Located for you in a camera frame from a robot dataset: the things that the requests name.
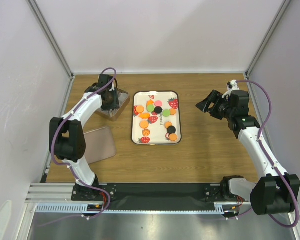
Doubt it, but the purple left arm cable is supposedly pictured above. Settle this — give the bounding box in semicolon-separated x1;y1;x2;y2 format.
50;67;118;222

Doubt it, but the orange star cookie top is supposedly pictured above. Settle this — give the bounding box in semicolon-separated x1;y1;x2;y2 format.
146;100;154;106

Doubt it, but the brown cookie tin box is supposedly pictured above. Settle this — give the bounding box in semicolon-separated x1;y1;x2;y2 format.
95;89;130;122

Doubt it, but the white strawberry print tray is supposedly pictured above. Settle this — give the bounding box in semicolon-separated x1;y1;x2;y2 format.
131;91;182;145

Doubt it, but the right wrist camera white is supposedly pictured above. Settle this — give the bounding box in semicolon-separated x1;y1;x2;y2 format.
227;79;240;95

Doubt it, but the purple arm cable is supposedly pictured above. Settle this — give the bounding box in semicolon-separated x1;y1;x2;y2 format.
50;67;118;222
224;79;300;229

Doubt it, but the brown tin lid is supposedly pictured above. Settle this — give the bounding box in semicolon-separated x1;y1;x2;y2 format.
84;126;117;165

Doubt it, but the orange round cookie far left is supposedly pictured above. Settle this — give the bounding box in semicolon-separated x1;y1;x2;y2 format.
135;105;145;114

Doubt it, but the orange cookie bottom right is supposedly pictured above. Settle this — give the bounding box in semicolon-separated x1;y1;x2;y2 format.
169;133;178;142

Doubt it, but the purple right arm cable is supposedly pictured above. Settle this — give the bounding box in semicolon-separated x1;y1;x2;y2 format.
224;79;300;229

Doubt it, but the green macaron cookie right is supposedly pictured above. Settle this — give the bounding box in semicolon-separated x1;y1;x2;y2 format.
162;109;171;117

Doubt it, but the green macaron cookie left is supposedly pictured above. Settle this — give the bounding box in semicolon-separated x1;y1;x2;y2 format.
146;104;155;113

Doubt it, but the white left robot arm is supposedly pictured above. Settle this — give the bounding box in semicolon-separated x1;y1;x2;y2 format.
49;72;117;200

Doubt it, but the orange flower shaped cookie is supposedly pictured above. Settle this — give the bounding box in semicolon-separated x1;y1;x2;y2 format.
142;128;151;137

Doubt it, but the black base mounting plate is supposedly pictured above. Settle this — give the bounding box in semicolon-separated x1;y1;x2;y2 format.
72;182;251;212

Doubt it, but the orange cookie upper right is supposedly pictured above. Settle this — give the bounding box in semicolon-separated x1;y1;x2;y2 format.
169;108;177;116

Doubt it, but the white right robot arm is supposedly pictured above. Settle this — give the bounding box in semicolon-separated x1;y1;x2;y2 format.
196;90;300;216

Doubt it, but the pink macaron cookie top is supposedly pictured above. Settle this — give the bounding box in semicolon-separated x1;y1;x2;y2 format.
154;100;163;107

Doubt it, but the black sandwich cookie lower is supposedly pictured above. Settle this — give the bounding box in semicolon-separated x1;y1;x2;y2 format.
167;125;176;135

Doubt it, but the black sandwich cookie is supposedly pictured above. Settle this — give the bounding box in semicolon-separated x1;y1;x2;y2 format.
154;106;163;114
167;125;176;135

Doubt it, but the orange waffle cookie left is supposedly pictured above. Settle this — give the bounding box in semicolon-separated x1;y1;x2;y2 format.
139;120;149;129

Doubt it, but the green macaron cookie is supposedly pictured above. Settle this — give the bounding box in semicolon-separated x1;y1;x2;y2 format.
162;109;171;117
146;104;155;113

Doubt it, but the aluminium frame rail front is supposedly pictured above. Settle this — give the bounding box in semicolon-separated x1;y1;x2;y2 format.
25;183;251;216

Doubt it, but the black sandwich cookie centre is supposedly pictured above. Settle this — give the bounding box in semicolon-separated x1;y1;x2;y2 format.
154;106;163;114

